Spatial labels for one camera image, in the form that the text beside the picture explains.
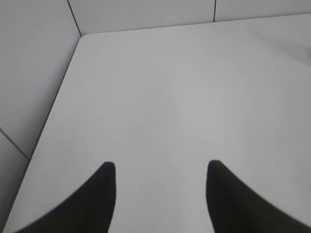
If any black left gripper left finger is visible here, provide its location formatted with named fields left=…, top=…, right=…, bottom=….
left=18, top=162, right=116, bottom=233

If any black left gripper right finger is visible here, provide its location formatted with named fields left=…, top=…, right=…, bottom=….
left=206, top=160, right=311, bottom=233

